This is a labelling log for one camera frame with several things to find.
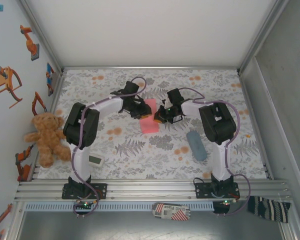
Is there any red white printed pouch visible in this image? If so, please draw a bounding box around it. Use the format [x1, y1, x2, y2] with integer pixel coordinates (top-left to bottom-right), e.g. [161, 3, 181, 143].
[151, 202, 192, 222]

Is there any blue-grey case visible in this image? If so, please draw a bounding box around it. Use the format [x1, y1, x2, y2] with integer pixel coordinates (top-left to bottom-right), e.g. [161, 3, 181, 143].
[185, 130, 208, 162]

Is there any aluminium extrusion frame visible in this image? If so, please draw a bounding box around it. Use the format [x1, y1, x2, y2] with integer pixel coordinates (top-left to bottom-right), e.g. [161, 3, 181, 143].
[13, 0, 300, 240]

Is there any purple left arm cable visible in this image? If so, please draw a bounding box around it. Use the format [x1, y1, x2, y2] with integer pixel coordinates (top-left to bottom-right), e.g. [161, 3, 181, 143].
[71, 76, 148, 219]

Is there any small green-lit circuit board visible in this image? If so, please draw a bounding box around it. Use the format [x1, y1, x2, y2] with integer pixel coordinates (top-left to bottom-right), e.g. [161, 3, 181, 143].
[220, 198, 236, 207]
[74, 199, 96, 209]

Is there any orange gripper claw wall sticker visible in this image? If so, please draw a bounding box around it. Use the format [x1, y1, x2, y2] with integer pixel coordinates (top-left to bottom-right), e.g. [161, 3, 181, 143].
[0, 65, 24, 109]

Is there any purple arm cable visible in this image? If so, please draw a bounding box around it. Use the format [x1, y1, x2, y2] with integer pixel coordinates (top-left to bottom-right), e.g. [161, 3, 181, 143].
[71, 76, 148, 219]
[177, 87, 252, 217]

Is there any white digital timer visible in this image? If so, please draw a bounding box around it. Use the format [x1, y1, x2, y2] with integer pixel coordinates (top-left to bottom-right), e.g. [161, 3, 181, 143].
[87, 152, 106, 167]

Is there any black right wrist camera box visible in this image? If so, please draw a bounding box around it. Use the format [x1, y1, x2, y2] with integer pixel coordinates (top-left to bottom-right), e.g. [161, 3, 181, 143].
[164, 87, 185, 107]

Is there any floral printed tablecloth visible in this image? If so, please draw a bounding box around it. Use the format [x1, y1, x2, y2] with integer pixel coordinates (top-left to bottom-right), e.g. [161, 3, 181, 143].
[37, 68, 269, 180]

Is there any white slotted cable duct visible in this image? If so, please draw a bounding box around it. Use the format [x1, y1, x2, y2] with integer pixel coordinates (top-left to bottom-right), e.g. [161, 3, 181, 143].
[24, 201, 215, 212]

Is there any thin black cable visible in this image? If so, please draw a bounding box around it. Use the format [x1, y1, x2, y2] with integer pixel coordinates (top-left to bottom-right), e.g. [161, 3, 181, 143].
[193, 177, 214, 191]

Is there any blue orange machine wall sticker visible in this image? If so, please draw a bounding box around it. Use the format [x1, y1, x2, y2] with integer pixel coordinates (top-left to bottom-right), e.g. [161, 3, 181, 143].
[45, 62, 57, 97]

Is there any black white striped sock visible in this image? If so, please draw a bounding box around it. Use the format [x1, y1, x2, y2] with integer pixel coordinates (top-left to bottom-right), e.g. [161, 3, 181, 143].
[247, 195, 292, 224]

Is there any pink cloth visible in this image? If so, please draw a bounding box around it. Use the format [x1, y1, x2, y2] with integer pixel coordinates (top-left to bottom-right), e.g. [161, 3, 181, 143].
[139, 98, 160, 134]

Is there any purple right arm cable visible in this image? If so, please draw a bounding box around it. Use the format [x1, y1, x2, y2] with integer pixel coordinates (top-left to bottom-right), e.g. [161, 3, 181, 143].
[177, 87, 252, 217]

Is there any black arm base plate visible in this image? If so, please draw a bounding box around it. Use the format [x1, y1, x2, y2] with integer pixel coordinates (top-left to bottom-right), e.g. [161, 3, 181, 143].
[194, 182, 240, 200]
[61, 182, 109, 200]

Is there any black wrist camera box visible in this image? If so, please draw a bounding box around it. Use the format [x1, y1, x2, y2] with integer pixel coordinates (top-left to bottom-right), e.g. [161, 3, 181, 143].
[119, 80, 140, 97]
[164, 87, 185, 107]

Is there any brown teddy bear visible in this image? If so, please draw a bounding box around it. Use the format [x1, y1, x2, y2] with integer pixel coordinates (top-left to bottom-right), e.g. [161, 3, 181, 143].
[23, 112, 72, 169]

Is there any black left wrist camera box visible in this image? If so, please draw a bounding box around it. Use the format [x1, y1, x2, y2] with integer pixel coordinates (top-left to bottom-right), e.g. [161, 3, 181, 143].
[119, 80, 140, 97]

